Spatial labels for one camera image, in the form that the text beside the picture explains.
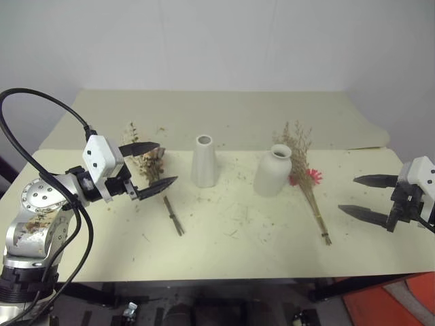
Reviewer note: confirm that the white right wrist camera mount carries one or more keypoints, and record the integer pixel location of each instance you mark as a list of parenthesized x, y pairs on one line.
[(419, 173)]

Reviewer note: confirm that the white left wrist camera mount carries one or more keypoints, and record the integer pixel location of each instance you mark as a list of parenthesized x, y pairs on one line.
[(100, 153)]

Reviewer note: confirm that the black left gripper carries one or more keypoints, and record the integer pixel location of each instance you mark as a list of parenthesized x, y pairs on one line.
[(117, 186)]

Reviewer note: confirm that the cream table cover sheet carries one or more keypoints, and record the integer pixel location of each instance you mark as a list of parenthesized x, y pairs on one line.
[(217, 244), (221, 112)]

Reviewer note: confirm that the white tapered cone vase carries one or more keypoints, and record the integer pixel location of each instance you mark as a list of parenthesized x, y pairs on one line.
[(204, 166)]

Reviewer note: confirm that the orange box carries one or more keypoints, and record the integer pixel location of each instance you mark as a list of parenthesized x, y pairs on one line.
[(391, 305)]

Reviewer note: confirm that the small white clip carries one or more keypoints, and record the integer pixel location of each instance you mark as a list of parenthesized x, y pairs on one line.
[(132, 309)]

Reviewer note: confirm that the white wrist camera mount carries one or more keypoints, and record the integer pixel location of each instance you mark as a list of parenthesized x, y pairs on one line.
[(419, 173), (100, 153)]

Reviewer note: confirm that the beige dried bunch, red flower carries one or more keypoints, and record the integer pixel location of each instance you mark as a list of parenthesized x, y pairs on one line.
[(306, 176)]

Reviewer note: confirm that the brown dried flower bunch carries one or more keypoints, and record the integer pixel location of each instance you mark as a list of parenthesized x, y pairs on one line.
[(153, 166)]

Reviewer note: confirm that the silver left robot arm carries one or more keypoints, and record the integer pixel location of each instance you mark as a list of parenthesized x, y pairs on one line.
[(40, 197)]

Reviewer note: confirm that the white round bottle vase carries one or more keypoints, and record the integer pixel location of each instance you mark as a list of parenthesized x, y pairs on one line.
[(272, 173)]

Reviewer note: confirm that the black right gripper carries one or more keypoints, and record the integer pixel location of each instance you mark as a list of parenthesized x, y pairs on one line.
[(408, 202)]

